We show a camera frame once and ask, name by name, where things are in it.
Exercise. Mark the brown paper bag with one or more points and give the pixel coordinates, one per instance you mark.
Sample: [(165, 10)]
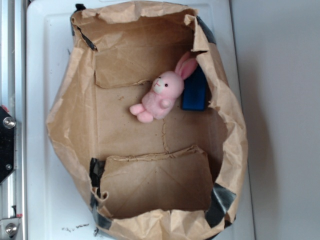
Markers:
[(177, 178)]

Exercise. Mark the aluminium frame rail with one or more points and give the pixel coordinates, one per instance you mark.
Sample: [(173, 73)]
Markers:
[(13, 191)]

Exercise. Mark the black metal bracket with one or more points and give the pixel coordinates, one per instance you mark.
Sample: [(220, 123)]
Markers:
[(7, 144)]

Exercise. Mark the blue rectangular block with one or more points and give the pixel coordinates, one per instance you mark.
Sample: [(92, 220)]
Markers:
[(194, 94)]

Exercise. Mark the pink plush bunny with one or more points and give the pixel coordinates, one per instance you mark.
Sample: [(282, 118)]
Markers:
[(164, 92)]

